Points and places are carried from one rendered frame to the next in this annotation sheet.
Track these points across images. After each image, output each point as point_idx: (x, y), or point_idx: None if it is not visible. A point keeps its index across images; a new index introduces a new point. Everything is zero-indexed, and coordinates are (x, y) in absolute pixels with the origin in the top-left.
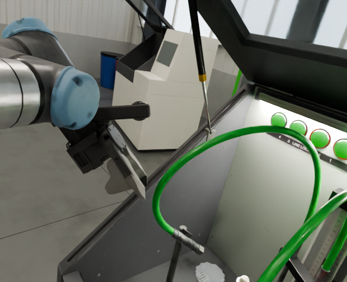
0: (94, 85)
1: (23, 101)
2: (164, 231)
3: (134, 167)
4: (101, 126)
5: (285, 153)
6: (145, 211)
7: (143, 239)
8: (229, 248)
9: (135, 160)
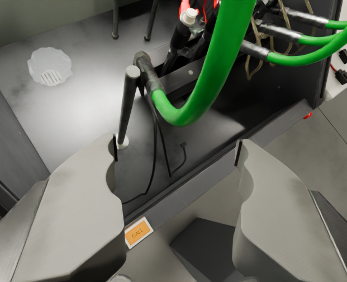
0: None
1: None
2: None
3: (109, 184)
4: None
5: None
6: None
7: (22, 157)
8: (8, 19)
9: (95, 185)
